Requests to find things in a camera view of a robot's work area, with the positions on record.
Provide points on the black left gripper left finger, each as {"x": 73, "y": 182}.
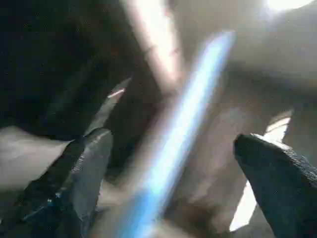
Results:
{"x": 89, "y": 168}

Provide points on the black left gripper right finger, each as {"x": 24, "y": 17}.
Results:
{"x": 284, "y": 188}

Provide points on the white plastic table top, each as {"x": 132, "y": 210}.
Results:
{"x": 178, "y": 138}

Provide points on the black table mat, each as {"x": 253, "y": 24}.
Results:
{"x": 49, "y": 62}

